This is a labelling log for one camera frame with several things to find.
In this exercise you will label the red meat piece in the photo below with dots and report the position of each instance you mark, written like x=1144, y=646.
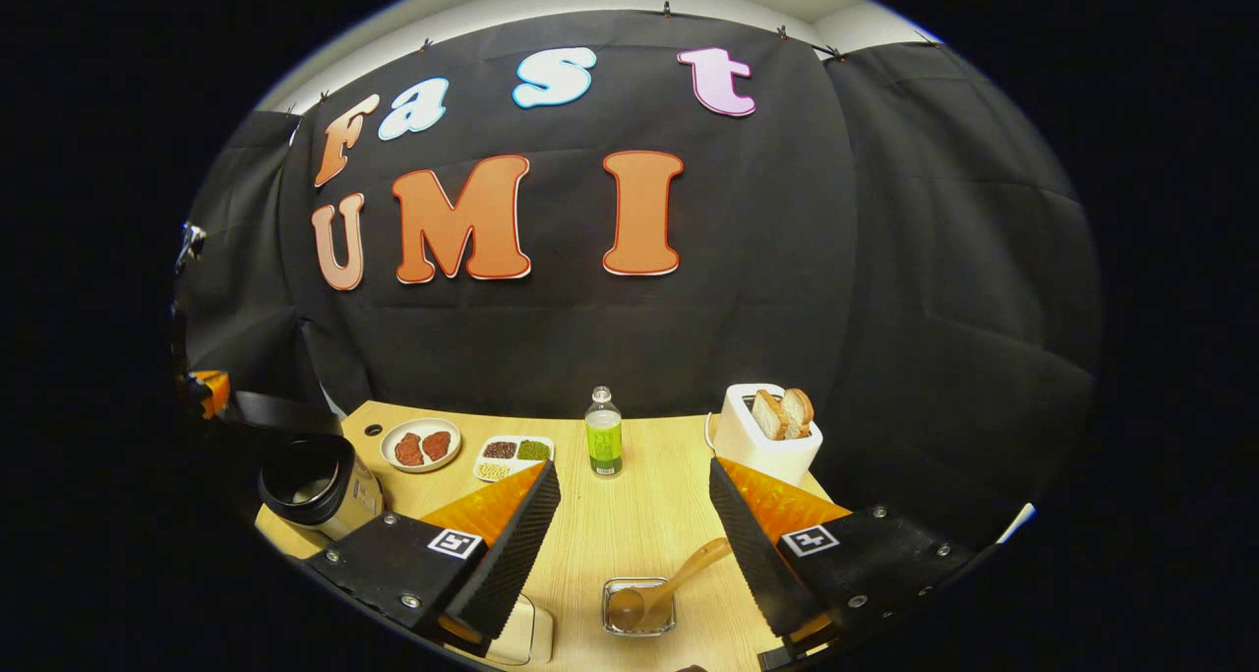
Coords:
x=437, y=445
x=408, y=450

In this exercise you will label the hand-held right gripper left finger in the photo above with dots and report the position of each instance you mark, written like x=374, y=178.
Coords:
x=516, y=554

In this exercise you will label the clear glass dish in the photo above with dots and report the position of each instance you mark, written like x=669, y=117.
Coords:
x=526, y=633

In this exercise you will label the black backdrop cloth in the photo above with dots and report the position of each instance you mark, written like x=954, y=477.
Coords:
x=787, y=259

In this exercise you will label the toast bread slice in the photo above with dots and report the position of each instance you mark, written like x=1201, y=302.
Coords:
x=800, y=409
x=769, y=416

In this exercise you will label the white divided bean dish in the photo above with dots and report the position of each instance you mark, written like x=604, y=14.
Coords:
x=513, y=458

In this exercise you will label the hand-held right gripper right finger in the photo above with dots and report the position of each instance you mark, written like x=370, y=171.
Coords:
x=752, y=554

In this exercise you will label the green label plastic bottle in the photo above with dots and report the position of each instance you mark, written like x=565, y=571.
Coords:
x=604, y=446

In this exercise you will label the white toaster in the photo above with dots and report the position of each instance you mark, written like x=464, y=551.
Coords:
x=757, y=456

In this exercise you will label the round white plate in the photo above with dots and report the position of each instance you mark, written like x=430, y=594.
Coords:
x=393, y=456

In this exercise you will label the wooden spoon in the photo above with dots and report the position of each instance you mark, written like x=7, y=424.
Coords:
x=679, y=579

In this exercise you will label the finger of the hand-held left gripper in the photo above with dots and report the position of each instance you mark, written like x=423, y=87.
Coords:
x=211, y=392

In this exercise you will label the black and silver rice cooker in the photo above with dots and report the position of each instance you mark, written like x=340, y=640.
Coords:
x=334, y=500

